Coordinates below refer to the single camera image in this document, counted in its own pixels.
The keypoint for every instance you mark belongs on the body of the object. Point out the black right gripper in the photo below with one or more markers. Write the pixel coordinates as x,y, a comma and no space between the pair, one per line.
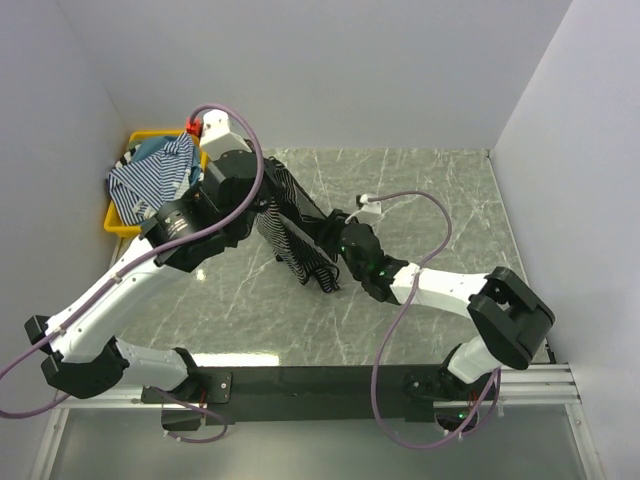
338,221

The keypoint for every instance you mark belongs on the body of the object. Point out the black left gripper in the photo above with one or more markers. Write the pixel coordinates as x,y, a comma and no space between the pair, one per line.
270,171

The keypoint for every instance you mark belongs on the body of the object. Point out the black striped tank top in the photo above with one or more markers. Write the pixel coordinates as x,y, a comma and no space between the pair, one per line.
290,225

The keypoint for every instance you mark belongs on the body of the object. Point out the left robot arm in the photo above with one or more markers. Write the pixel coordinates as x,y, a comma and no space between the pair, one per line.
84,356

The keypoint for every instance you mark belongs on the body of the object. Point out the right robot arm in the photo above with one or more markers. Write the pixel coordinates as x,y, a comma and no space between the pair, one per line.
511,320

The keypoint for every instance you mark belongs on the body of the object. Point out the teal tank top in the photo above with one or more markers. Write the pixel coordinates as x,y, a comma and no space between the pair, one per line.
149,146

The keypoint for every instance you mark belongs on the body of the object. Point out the blue white striped tank top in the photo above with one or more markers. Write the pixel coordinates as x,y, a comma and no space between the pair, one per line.
145,182

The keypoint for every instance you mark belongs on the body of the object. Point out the yellow plastic bin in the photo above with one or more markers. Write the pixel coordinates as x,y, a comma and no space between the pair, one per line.
117,220

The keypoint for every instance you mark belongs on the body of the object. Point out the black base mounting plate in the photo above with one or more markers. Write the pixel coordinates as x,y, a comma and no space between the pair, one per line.
305,393

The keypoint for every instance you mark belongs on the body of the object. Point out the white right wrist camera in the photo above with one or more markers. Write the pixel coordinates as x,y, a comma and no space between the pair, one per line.
367,206

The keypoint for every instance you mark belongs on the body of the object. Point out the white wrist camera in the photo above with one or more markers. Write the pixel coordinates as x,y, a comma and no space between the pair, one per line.
367,206
218,134

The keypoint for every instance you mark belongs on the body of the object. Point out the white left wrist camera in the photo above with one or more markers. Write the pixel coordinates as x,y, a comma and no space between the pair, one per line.
218,134

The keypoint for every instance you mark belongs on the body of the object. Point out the aluminium extrusion rail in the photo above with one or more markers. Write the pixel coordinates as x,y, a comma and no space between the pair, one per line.
541,384

